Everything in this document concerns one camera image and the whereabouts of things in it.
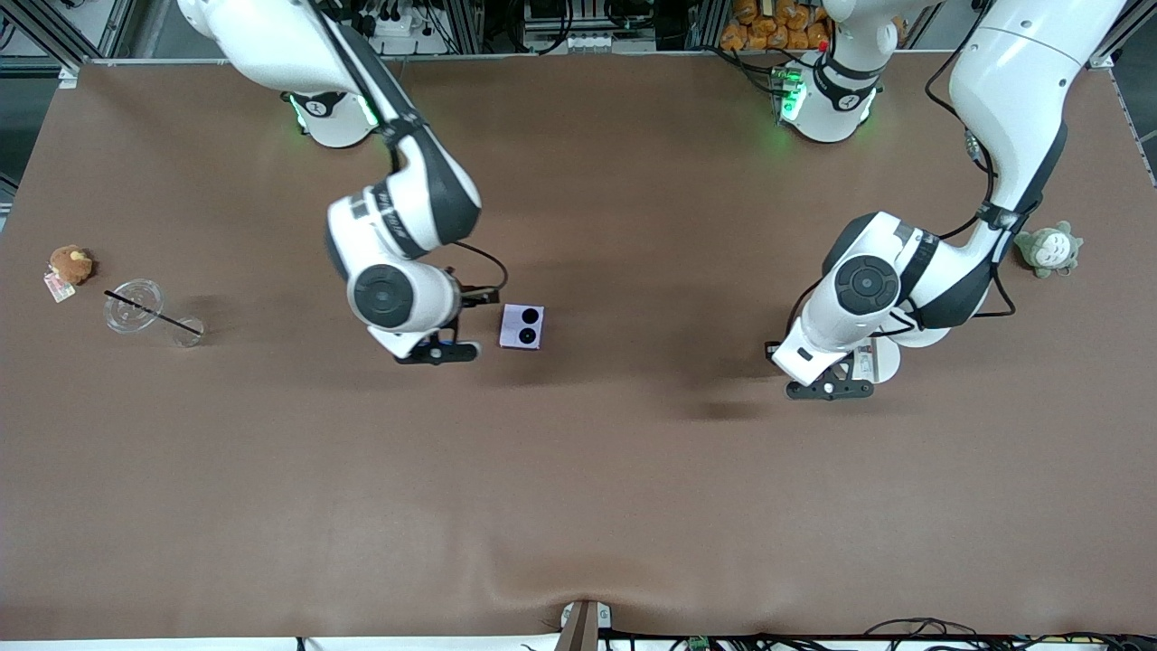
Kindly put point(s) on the grey-green Totoro plush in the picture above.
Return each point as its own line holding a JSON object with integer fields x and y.
{"x": 1048, "y": 250}

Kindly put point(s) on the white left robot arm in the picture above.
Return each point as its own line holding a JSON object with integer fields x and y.
{"x": 1003, "y": 117}

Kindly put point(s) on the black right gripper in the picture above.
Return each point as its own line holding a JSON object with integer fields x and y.
{"x": 472, "y": 297}

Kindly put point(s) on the clear plastic cup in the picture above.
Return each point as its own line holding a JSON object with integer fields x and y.
{"x": 136, "y": 307}

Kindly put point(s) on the black drinking straw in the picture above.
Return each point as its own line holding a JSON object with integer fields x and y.
{"x": 154, "y": 314}

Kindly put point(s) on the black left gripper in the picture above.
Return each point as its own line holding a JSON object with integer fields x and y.
{"x": 865, "y": 348}

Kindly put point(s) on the lilac flip phone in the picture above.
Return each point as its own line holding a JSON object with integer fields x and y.
{"x": 522, "y": 326}

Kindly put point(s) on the grey socket strip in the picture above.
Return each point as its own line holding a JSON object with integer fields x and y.
{"x": 598, "y": 42}

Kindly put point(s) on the metal table clamp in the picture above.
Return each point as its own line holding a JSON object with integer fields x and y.
{"x": 584, "y": 626}

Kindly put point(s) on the brown plush toy with tag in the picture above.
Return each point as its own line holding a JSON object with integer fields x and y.
{"x": 70, "y": 265}

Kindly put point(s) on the white round desk lamp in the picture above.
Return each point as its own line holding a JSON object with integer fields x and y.
{"x": 888, "y": 362}

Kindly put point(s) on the aluminium frame bar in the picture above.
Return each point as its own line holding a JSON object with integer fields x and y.
{"x": 63, "y": 32}
{"x": 1125, "y": 45}

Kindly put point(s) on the pile of orange plush toys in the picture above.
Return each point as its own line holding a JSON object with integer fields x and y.
{"x": 768, "y": 27}

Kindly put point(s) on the white power strip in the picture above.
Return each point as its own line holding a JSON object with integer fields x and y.
{"x": 407, "y": 24}

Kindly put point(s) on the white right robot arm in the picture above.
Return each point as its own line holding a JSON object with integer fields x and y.
{"x": 398, "y": 217}

